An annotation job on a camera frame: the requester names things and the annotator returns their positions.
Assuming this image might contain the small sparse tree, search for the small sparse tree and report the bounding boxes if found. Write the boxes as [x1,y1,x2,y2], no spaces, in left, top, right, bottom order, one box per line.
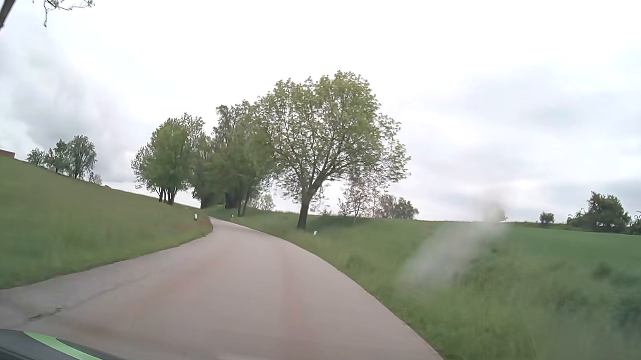
[336,171,386,224]

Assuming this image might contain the bushy trees behind bank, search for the bushy trees behind bank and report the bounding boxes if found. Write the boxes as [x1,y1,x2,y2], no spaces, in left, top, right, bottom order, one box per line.
[374,192,421,224]

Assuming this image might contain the grey asphalt road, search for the grey asphalt road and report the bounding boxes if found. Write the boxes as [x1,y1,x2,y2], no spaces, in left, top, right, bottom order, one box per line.
[0,188,509,360]

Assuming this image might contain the large broad leafy tree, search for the large broad leafy tree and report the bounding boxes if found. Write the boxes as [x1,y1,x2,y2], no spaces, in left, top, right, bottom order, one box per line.
[240,59,423,245]

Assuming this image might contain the row of bushes on ridge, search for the row of bushes on ridge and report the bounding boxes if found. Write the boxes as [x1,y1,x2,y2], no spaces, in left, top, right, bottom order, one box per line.
[536,181,641,241]

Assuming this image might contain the grass bank field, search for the grass bank field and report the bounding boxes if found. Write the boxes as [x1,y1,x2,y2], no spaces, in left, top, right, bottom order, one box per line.
[186,170,641,360]

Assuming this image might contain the small group of trees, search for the small group of trees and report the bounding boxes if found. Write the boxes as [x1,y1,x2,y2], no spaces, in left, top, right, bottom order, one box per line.
[24,128,109,186]

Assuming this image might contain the grass field with slope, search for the grass field with slope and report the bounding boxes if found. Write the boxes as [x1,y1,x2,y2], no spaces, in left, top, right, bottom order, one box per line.
[0,145,221,346]

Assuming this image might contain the row of roadside trees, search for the row of roadside trees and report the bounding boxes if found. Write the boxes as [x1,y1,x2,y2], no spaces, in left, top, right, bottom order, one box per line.
[126,86,285,221]

